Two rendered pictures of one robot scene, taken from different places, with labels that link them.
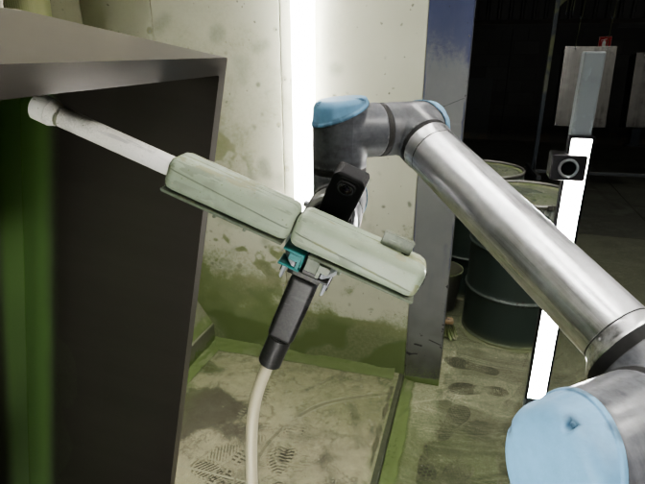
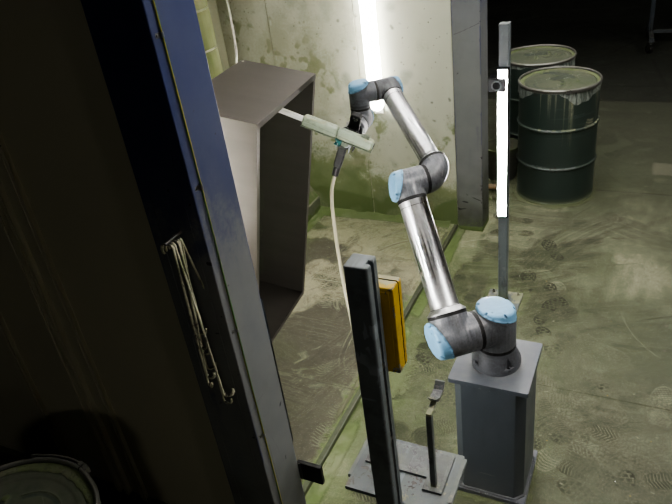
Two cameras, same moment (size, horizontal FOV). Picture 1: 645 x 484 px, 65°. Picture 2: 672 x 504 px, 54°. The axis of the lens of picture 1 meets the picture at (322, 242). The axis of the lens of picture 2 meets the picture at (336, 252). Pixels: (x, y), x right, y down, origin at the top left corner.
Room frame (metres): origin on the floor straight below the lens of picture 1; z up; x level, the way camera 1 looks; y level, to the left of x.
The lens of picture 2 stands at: (-1.96, -0.44, 2.42)
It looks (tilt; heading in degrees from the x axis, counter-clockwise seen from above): 31 degrees down; 12
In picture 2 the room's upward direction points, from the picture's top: 8 degrees counter-clockwise
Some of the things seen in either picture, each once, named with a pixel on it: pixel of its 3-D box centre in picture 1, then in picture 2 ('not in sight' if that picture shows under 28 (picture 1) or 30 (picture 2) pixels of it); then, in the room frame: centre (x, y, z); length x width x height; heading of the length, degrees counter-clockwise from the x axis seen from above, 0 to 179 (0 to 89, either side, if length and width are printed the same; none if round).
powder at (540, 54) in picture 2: (481, 170); (538, 56); (3.49, -1.10, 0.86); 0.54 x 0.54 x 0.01
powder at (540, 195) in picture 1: (526, 195); (559, 80); (2.84, -1.17, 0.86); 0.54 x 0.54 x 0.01
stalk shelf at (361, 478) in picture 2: not in sight; (405, 472); (-0.58, -0.26, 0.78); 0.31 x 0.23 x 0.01; 73
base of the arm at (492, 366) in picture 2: not in sight; (496, 350); (0.10, -0.57, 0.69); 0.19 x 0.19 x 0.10
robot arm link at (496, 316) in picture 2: not in sight; (494, 323); (0.09, -0.56, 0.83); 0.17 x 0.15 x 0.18; 115
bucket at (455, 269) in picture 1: (440, 286); (501, 160); (3.13, -0.80, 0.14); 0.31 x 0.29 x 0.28; 163
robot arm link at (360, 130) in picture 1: (346, 134); (361, 94); (0.85, -0.04, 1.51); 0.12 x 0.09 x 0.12; 115
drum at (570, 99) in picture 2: (516, 262); (556, 136); (2.83, -1.17, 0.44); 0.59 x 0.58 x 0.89; 178
